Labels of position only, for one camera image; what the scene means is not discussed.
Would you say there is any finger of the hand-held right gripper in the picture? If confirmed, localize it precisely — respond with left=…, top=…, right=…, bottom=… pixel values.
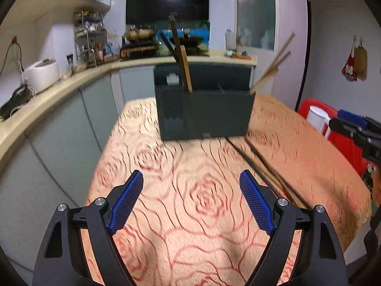
left=338, top=110, right=381, bottom=136
left=329, top=118, right=381, bottom=161

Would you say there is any red patterned hanging mitt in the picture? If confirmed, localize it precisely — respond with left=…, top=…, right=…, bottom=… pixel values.
left=341, top=55, right=359, bottom=82

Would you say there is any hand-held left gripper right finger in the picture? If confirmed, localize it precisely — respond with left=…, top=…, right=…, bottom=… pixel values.
left=240, top=170, right=349, bottom=286

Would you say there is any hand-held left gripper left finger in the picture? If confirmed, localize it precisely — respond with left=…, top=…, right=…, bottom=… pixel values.
left=32, top=170, right=144, bottom=286

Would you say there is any frosted glass window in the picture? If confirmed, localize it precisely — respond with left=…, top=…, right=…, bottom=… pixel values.
left=236, top=0, right=276, bottom=51

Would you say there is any white rice cooker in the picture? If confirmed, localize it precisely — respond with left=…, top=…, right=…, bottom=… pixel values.
left=23, top=59, right=60, bottom=94

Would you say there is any black induction cooker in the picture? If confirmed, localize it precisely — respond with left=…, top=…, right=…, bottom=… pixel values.
left=120, top=40, right=157, bottom=59

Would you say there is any orange and green object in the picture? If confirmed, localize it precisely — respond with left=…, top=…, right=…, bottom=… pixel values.
left=224, top=50, right=252, bottom=60

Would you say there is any dark wooden chopstick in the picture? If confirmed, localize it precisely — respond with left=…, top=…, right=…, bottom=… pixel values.
left=226, top=137, right=311, bottom=209
left=159, top=33, right=182, bottom=64
left=168, top=15, right=191, bottom=93
left=246, top=137, right=287, bottom=186

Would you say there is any black range hood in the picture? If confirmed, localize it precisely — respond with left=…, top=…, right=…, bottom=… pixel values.
left=125, top=0, right=210, bottom=26

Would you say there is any black power cable with plug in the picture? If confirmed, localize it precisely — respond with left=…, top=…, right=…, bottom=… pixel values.
left=0, top=41, right=24, bottom=76

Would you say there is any white electric kettle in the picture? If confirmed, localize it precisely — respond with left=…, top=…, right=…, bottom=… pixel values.
left=306, top=105, right=336, bottom=139

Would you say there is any metal spice rack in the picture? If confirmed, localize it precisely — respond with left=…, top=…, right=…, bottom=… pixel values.
left=73, top=10, right=108, bottom=66

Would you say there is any grey base cabinet unit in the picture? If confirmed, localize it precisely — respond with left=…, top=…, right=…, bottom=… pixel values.
left=0, top=62, right=257, bottom=275

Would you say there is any white plastic bottle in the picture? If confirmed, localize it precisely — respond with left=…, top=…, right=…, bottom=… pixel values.
left=225, top=29, right=237, bottom=51

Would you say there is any brass-coloured pot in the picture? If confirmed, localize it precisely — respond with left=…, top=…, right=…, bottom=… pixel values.
left=124, top=26, right=156, bottom=42

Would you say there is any orange rose tablecloth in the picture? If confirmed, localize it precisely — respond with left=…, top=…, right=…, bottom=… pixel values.
left=85, top=94, right=373, bottom=286

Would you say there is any dark grey utensil holder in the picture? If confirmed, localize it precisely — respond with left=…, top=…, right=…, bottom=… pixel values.
left=154, top=62, right=256, bottom=141

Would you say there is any red plastic stool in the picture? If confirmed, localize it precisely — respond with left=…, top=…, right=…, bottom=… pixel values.
left=298, top=97, right=373, bottom=177

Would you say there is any light wooden chopstick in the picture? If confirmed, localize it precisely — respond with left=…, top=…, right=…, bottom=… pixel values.
left=250, top=51, right=292, bottom=93
left=250, top=32, right=296, bottom=93
left=179, top=46, right=193, bottom=93
left=267, top=169, right=302, bottom=204

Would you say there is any black countertop appliance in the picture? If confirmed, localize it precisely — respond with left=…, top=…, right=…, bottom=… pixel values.
left=0, top=84, right=32, bottom=120

